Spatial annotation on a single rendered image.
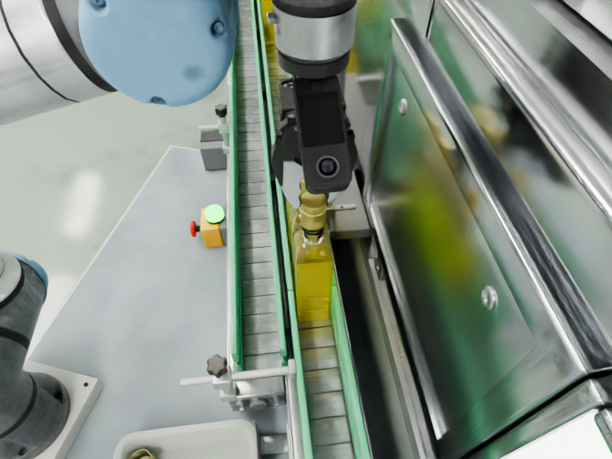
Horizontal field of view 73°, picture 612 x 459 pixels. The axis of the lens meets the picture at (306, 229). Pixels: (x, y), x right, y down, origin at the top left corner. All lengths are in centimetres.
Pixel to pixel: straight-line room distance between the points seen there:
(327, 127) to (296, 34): 9
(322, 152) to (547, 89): 19
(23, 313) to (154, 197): 51
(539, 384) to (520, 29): 27
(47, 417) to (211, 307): 34
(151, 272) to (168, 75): 83
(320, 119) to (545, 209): 21
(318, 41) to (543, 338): 29
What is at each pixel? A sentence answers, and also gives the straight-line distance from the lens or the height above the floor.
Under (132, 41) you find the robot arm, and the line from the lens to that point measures 23.
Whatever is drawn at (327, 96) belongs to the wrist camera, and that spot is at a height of 133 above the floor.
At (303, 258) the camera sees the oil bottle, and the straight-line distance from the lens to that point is 59.
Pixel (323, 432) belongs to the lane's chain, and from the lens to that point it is 70.
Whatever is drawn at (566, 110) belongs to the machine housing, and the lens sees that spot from 34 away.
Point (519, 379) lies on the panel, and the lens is 37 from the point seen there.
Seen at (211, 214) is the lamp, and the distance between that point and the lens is 97.
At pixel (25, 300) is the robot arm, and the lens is 81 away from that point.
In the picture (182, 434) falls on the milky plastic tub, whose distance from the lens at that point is 77.
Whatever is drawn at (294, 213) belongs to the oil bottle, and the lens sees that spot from 63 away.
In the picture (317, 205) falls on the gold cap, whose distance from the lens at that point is 53.
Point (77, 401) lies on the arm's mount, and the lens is 91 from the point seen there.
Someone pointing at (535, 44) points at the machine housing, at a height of 141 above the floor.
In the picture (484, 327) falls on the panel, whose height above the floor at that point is 122.
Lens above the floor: 156
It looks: 51 degrees down
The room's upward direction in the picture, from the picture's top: straight up
